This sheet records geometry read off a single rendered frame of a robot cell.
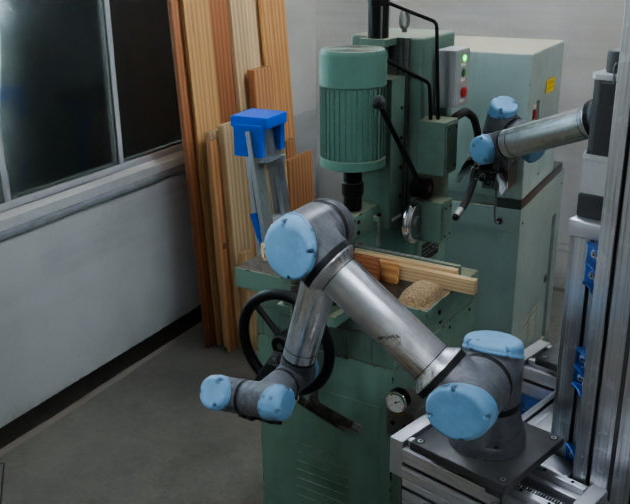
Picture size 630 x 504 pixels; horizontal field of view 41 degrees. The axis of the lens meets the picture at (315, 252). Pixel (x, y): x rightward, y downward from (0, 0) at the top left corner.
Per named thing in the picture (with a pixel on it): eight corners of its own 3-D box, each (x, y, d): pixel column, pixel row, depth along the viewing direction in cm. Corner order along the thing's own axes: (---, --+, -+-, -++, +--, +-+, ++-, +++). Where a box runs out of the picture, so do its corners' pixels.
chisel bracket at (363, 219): (332, 242, 233) (332, 213, 230) (357, 228, 244) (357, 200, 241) (355, 247, 229) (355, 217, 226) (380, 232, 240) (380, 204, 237)
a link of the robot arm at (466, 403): (526, 385, 155) (316, 186, 164) (502, 424, 143) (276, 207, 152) (486, 421, 162) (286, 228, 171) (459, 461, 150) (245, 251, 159)
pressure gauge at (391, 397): (384, 416, 218) (384, 388, 215) (390, 410, 221) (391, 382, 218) (405, 423, 215) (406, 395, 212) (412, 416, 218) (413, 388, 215)
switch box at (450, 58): (434, 107, 239) (436, 49, 234) (448, 101, 247) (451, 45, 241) (454, 109, 236) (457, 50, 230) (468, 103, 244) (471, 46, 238)
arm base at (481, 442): (539, 438, 170) (543, 395, 167) (499, 470, 160) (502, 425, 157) (476, 411, 180) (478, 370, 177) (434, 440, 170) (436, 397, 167)
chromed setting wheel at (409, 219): (398, 248, 236) (399, 205, 231) (418, 235, 245) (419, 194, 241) (408, 250, 234) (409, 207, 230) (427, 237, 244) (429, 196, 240)
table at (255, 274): (213, 297, 234) (212, 277, 232) (276, 263, 258) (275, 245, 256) (410, 348, 204) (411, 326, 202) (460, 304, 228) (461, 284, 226)
